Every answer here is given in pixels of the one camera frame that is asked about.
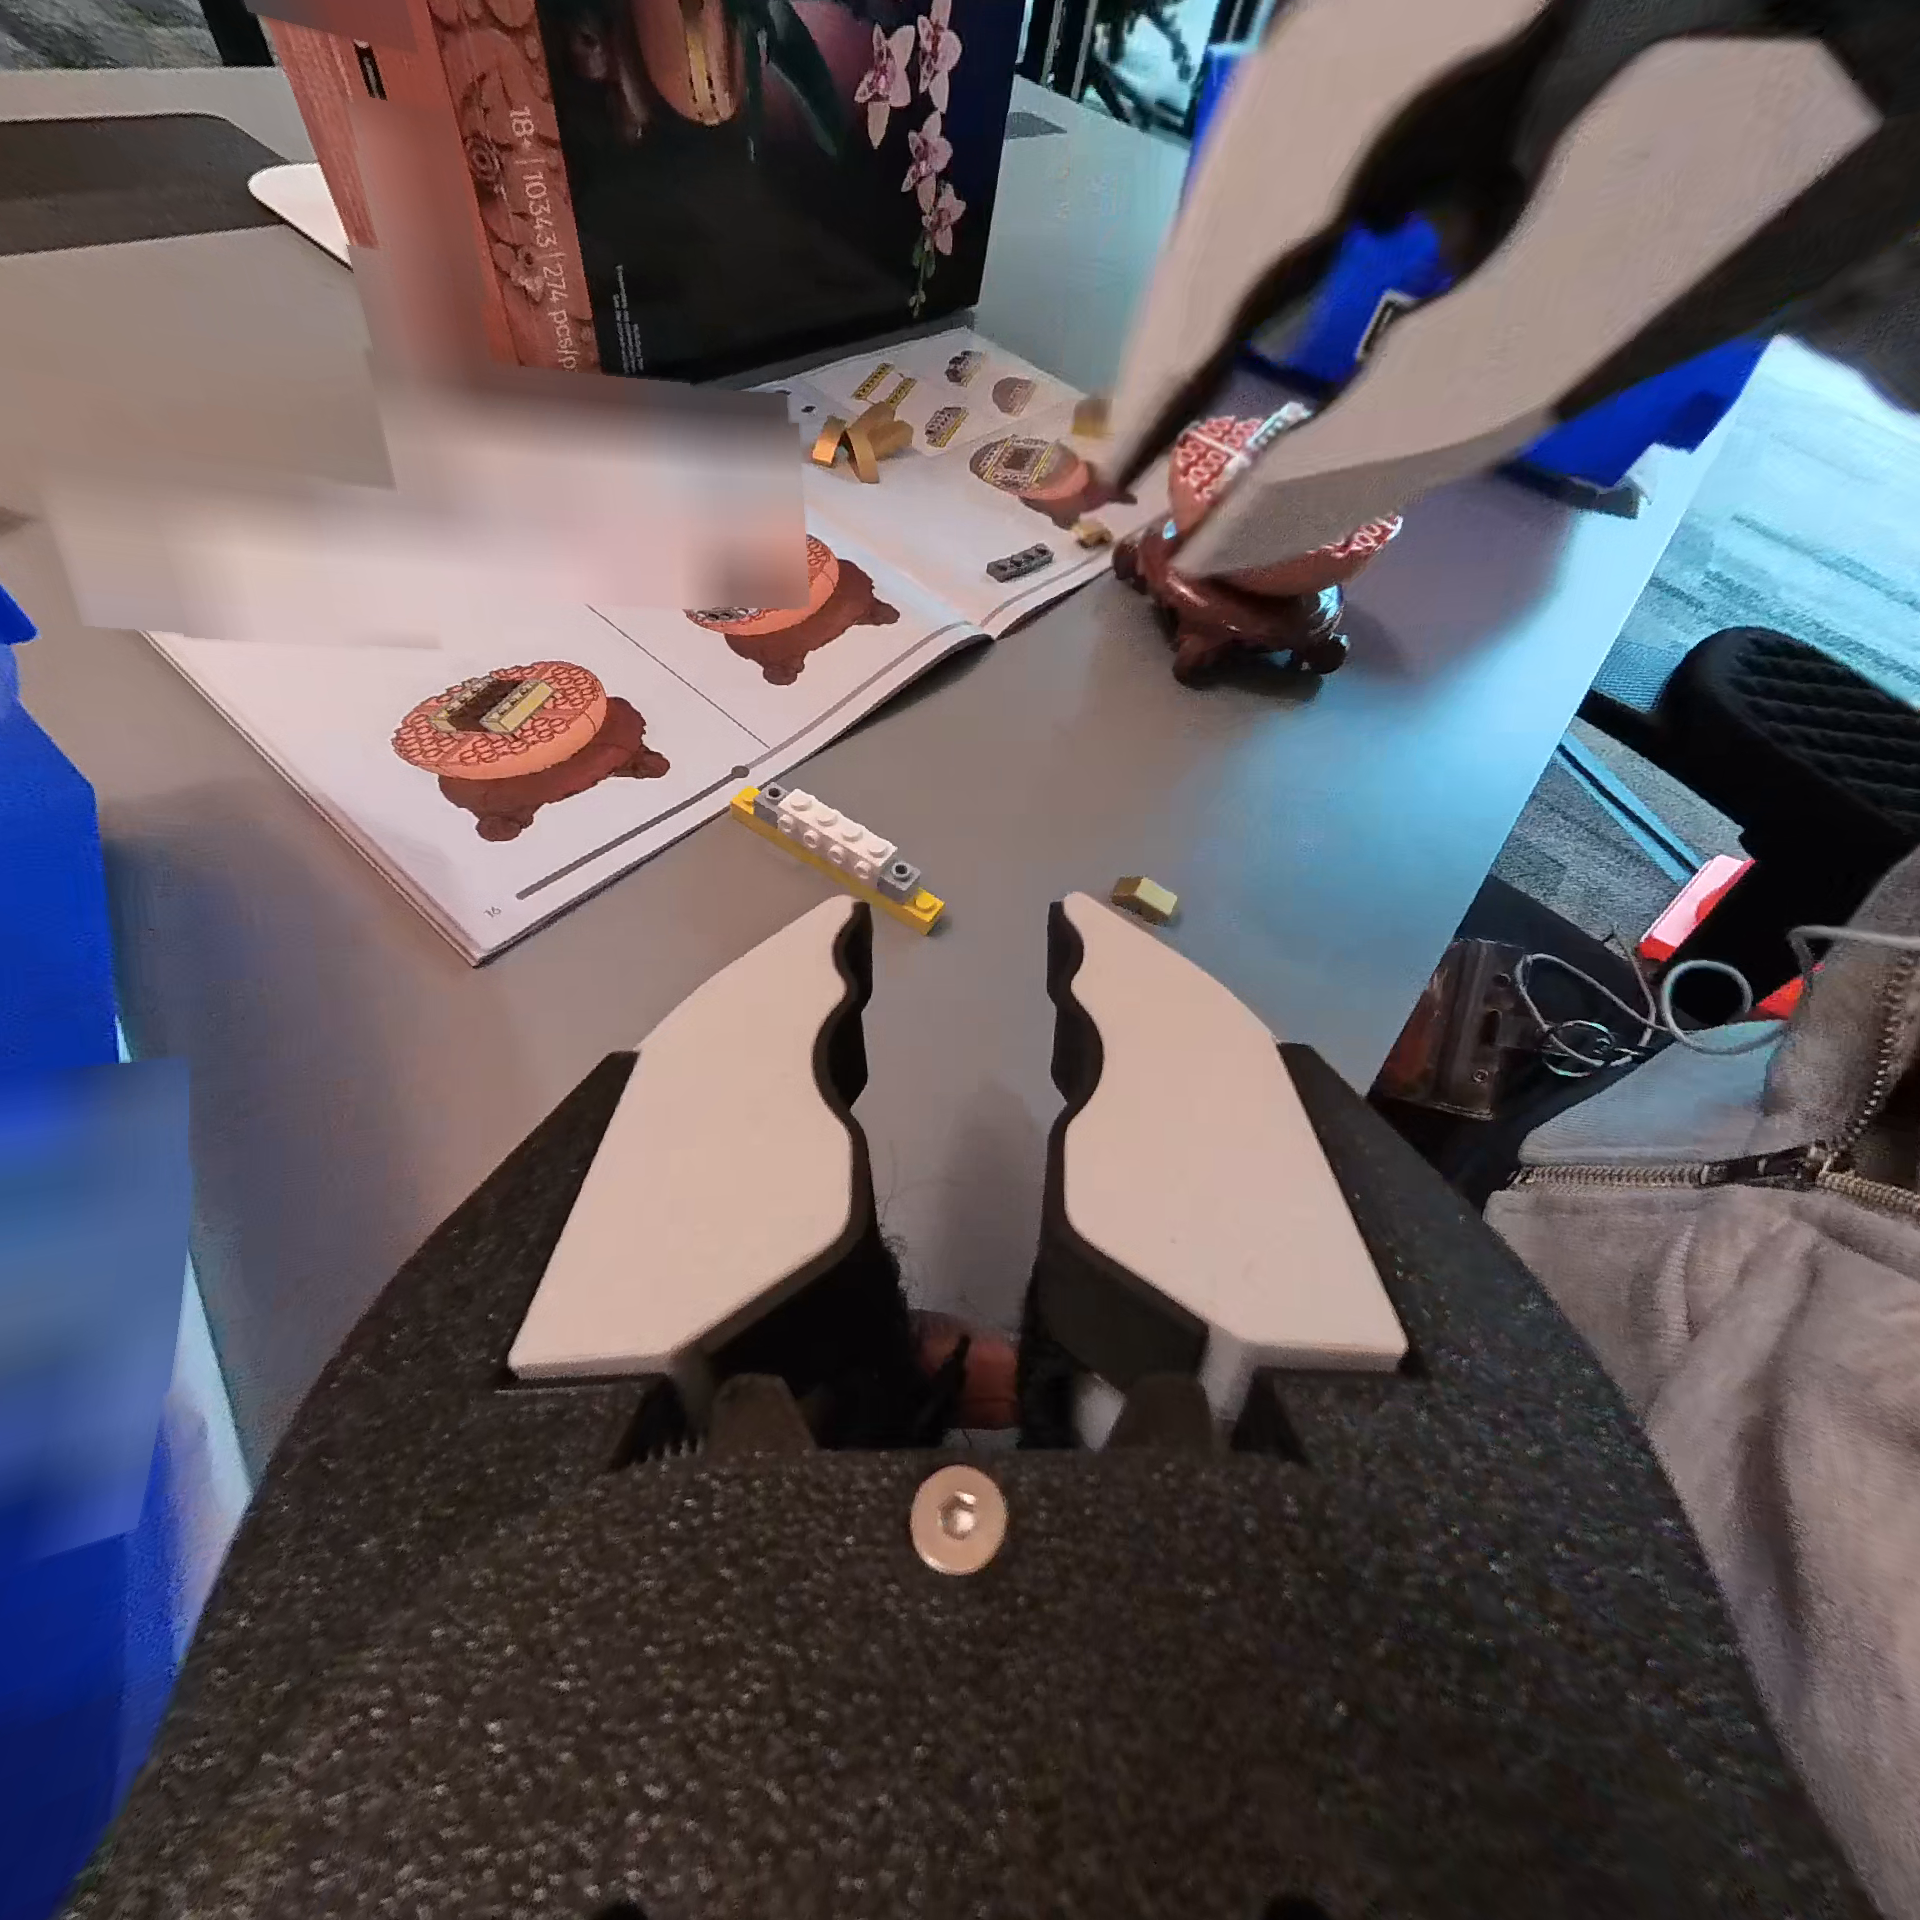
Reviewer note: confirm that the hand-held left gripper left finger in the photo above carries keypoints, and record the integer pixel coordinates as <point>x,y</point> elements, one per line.
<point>692,1202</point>

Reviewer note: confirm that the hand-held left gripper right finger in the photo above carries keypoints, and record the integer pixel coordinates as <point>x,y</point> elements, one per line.
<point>1231,1202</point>

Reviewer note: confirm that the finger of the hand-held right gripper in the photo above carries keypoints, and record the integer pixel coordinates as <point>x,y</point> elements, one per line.
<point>1292,211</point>
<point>1560,300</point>

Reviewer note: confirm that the small gold brick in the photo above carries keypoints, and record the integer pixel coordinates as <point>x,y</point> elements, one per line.
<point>1148,895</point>

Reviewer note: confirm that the brick pot model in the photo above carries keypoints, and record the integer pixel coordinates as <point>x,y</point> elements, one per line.
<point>1261,572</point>

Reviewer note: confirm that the white yellow brick strip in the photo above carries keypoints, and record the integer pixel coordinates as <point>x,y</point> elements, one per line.
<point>841,850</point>

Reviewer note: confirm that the blue plastic bin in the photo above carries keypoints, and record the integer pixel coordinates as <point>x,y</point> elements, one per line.
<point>46,872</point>
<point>1681,421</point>

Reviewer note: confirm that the small gold bricks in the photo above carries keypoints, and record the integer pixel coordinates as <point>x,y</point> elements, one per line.
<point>1090,536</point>

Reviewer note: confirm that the small dark brick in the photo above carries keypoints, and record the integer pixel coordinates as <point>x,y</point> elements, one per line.
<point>1022,561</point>

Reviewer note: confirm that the white instruction booklet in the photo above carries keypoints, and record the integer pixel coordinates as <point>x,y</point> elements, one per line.
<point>601,722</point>

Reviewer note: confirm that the black mesh chair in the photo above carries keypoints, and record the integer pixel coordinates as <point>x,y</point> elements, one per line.
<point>1800,751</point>

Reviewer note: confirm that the black flower print box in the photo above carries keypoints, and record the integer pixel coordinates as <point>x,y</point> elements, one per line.
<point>751,181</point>

